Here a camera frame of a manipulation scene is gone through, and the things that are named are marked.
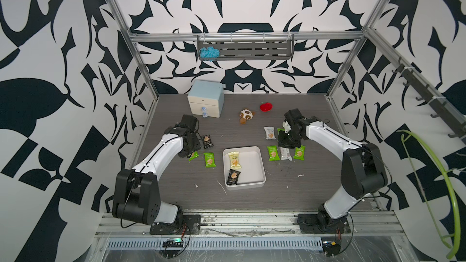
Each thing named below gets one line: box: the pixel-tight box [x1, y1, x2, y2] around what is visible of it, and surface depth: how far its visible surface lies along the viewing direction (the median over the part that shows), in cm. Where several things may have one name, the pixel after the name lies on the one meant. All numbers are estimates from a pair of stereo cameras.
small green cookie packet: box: [293, 144, 306, 161], surface depth 96 cm
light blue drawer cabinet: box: [187, 79, 225, 119], surface depth 104 cm
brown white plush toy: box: [239, 107, 257, 125], surface depth 109 cm
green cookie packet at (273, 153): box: [266, 145, 281, 162], surface depth 96 cm
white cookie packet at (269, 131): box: [263, 126, 277, 140], surface depth 104 cm
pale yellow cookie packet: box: [228, 151, 242, 170], surface depth 92 cm
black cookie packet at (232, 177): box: [226, 168, 241, 186], surface depth 85 cm
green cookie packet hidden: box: [203, 152, 217, 168], surface depth 93 cm
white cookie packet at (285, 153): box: [279, 146, 293, 162], surface depth 95 cm
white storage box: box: [222, 145, 267, 191], surface depth 91 cm
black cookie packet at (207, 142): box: [203, 134, 215, 150], surface depth 99 cm
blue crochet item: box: [199, 46, 221, 62], surface depth 93 cm
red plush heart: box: [259, 102, 274, 112], surface depth 114 cm
